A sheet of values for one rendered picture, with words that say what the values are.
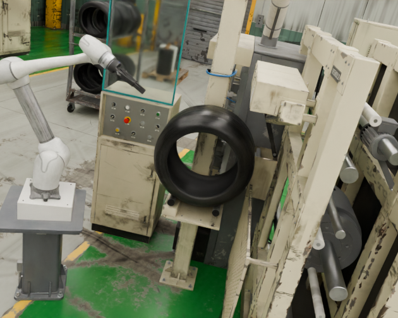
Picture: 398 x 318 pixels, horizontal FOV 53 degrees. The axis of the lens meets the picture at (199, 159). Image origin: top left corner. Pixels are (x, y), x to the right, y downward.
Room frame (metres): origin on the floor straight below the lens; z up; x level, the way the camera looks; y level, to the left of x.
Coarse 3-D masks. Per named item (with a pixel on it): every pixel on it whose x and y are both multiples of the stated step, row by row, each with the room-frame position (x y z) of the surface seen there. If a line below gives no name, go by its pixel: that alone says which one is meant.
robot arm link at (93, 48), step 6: (84, 36) 2.20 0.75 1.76; (90, 36) 2.21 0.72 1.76; (84, 42) 2.18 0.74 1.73; (90, 42) 2.18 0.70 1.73; (96, 42) 2.19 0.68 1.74; (84, 48) 2.17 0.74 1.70; (90, 48) 2.16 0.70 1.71; (96, 48) 2.17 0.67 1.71; (102, 48) 2.19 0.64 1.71; (90, 54) 2.16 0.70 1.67; (96, 54) 2.16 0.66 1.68; (102, 54) 2.17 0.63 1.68; (96, 60) 2.17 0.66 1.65
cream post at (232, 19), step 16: (224, 0) 2.45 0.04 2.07; (240, 0) 2.44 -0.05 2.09; (224, 16) 2.45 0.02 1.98; (240, 16) 2.44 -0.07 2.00; (224, 32) 2.45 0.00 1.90; (240, 32) 2.45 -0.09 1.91; (224, 48) 2.44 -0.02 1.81; (224, 64) 2.44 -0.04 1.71; (208, 80) 2.45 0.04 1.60; (224, 80) 2.44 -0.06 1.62; (208, 96) 2.45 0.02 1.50; (224, 96) 2.44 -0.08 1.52; (208, 144) 2.44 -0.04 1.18; (208, 160) 2.44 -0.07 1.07; (192, 224) 2.44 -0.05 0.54; (192, 240) 2.44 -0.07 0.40; (176, 256) 2.45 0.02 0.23; (176, 272) 2.45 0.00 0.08
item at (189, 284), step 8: (168, 264) 2.60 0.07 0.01; (168, 272) 2.51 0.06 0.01; (192, 272) 2.57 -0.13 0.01; (160, 280) 2.40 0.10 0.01; (168, 280) 2.42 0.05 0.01; (176, 280) 2.43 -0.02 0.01; (184, 280) 2.44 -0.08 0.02; (192, 280) 2.47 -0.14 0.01; (184, 288) 2.37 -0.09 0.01; (192, 288) 2.38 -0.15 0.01
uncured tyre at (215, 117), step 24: (192, 120) 2.09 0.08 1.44; (216, 120) 2.09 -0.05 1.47; (240, 120) 2.26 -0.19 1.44; (168, 144) 2.08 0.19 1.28; (240, 144) 2.06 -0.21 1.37; (168, 168) 2.30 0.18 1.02; (240, 168) 2.05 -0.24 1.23; (192, 192) 2.24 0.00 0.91; (216, 192) 2.26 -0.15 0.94; (240, 192) 2.08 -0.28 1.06
